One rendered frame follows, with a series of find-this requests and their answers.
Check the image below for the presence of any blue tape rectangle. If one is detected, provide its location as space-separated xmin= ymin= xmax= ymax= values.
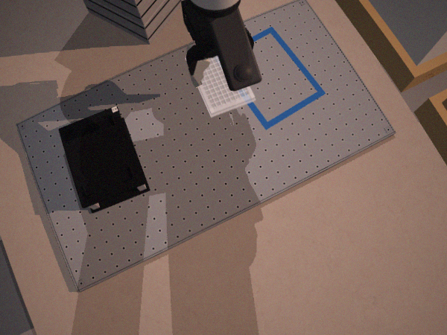
xmin=248 ymin=27 xmax=325 ymax=130

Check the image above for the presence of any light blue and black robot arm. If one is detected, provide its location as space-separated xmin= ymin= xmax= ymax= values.
xmin=191 ymin=0 xmax=262 ymax=91

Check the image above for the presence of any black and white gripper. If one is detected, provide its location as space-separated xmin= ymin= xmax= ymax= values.
xmin=181 ymin=0 xmax=241 ymax=88

